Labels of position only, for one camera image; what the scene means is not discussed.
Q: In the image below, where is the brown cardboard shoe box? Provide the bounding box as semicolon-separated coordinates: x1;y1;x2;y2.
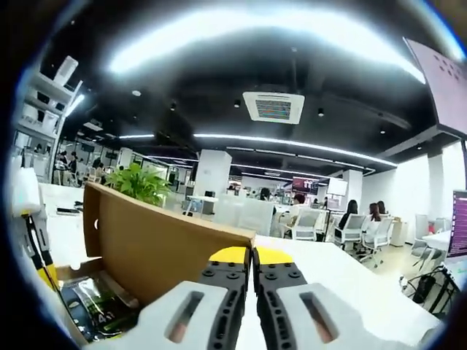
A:
54;181;256;346

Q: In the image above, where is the laptop with purple screen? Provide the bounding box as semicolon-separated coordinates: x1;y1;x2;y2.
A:
447;189;467;263

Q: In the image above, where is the green potted plant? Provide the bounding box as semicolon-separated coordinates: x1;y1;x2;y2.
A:
105;163;172;209

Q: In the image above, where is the white storage shelf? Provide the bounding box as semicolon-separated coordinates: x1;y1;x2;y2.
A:
14;56;85;183

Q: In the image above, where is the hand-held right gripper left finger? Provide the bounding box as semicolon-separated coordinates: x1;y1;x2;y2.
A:
85;246;253;350

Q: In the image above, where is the dark red wall screen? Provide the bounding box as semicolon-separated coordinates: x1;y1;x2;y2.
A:
291;176;329;194

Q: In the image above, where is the thin ceiling light strip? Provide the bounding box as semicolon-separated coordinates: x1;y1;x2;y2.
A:
193;133;398;167

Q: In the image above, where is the ceiling air conditioner vent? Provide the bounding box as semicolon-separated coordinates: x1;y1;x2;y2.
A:
242;90;306;125

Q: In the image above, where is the white office chair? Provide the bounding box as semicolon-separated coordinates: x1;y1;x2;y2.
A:
333;213;367;252
360;217;394;269
287;209;322;241

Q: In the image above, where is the wide ceiling light strip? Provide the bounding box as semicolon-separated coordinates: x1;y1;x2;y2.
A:
105;10;428;87

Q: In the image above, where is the tangle of black cables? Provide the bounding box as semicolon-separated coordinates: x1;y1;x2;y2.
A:
399;265;460;314

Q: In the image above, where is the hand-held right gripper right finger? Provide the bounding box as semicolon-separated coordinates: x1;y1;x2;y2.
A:
252;246;444;350

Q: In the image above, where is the dark green packet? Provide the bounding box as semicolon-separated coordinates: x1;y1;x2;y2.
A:
60;275;142;338

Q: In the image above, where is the white side desk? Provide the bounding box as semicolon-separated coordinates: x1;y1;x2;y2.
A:
421;229;467;278

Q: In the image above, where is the white desk partition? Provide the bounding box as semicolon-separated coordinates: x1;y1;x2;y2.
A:
215;202;277;236

